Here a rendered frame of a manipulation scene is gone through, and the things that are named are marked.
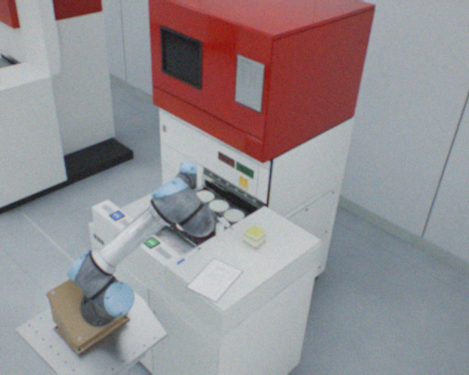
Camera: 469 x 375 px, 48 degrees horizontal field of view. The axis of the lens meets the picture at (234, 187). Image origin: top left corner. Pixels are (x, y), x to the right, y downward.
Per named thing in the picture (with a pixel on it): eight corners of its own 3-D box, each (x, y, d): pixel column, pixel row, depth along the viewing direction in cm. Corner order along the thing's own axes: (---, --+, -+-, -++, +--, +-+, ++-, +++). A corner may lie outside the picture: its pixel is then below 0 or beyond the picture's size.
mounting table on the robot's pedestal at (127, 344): (86, 420, 189) (82, 399, 181) (21, 350, 212) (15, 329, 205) (177, 347, 217) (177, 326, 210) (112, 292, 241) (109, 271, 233)
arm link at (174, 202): (87, 306, 184) (203, 208, 177) (57, 275, 182) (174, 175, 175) (95, 292, 196) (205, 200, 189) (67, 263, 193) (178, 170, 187)
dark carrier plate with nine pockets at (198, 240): (205, 187, 278) (205, 186, 278) (251, 216, 259) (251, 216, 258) (153, 213, 257) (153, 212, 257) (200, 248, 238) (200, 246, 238)
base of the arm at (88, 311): (93, 334, 198) (102, 331, 190) (72, 300, 198) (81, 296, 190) (124, 312, 208) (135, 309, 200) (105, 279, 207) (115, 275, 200)
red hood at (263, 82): (246, 71, 328) (252, -29, 294) (354, 116, 282) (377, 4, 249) (151, 104, 283) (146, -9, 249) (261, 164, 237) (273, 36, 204)
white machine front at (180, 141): (164, 162, 310) (162, 100, 288) (266, 226, 265) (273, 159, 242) (160, 164, 308) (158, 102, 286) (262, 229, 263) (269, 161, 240)
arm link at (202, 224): (225, 230, 180) (215, 207, 228) (205, 207, 178) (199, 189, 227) (200, 252, 180) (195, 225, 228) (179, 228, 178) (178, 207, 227)
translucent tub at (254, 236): (253, 235, 236) (254, 223, 232) (266, 242, 232) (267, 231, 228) (242, 242, 231) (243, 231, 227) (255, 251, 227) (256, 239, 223)
